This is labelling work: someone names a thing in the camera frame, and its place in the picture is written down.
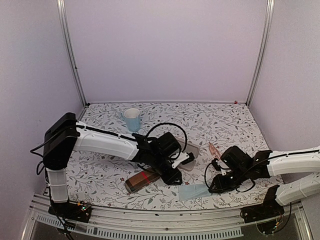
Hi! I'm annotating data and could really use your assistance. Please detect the right aluminium frame post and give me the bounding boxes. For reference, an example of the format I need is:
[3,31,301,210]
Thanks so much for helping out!
[245,0,275,108]

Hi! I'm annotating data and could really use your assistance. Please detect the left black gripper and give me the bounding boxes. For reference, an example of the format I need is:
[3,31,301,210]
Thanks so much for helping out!
[150,154,184,186]

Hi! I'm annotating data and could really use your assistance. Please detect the left aluminium frame post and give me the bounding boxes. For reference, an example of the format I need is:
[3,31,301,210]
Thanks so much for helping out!
[56,0,87,107]

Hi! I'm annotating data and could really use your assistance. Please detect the front aluminium rail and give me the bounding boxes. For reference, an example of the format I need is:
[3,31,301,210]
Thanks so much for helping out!
[21,194,315,240]

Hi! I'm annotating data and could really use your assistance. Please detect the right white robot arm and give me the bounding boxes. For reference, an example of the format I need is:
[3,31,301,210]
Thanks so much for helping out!
[208,146,320,218]

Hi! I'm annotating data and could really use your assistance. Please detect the right black cable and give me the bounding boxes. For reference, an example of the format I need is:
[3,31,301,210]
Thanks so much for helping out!
[204,159,273,194]

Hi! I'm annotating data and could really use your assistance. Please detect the brown plaid glasses case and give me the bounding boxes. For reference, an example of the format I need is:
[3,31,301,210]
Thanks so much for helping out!
[124,169,160,193]

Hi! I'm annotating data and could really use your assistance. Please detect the aluminium frame post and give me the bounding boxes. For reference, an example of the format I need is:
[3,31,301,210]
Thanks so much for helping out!
[56,0,87,107]
[245,0,275,108]

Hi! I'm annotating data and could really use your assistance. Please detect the pink translucent sunglasses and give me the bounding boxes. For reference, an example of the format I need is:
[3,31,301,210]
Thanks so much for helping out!
[208,142,221,160]

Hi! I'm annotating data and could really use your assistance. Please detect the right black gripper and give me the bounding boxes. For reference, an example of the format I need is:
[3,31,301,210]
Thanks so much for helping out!
[209,166,249,194]

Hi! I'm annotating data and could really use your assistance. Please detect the black cable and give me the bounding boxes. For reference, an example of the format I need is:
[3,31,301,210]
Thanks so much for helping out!
[204,159,273,194]
[144,122,188,153]

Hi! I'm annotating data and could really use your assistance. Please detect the left black cable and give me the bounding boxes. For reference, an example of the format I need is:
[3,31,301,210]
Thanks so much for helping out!
[144,122,188,153]

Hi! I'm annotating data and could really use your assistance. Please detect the light blue mug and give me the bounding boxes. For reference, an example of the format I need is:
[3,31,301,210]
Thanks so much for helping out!
[121,108,141,132]

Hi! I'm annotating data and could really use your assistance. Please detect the small blue cloth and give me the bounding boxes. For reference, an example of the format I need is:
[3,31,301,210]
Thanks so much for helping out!
[178,184,212,201]

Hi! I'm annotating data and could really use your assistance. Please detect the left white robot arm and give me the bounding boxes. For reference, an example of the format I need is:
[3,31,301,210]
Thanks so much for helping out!
[30,112,185,217]

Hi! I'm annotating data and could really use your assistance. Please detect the pink glasses case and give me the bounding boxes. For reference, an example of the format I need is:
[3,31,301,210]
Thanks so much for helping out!
[177,141,200,172]

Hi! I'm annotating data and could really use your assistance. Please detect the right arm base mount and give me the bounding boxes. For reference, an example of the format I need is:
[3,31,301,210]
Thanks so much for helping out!
[240,185,285,223]

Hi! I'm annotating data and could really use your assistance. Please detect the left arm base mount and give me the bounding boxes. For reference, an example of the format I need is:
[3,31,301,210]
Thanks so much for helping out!
[48,196,92,223]

